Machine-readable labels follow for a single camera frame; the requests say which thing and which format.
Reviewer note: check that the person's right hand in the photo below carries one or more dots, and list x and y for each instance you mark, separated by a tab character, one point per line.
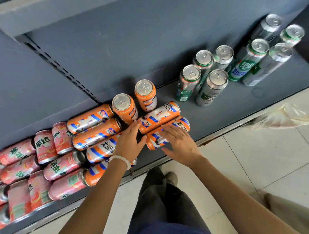
182	147

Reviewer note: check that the person's left hand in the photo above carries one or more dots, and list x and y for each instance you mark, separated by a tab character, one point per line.
129	144

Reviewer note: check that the orange striped soda can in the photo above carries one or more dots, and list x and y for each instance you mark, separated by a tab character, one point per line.
181	123
159	115

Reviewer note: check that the group of orange cans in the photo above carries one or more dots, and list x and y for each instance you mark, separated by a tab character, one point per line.
96	132

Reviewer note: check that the grey metal shelf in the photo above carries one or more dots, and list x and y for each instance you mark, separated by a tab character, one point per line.
229	113

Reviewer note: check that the pile of pink soda cans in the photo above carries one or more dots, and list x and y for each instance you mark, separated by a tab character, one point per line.
45	144

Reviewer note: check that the person's right forearm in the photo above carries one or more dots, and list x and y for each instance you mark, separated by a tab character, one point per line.
236	200

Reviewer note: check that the person's left forearm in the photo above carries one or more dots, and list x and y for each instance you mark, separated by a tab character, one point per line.
96	200

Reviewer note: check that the grey shoe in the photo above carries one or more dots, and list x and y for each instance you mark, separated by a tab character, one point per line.
172	178

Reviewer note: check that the navy blue shirt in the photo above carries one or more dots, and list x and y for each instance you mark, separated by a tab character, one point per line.
169	230

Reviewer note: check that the clear plastic bag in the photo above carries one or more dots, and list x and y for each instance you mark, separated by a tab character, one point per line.
282	118

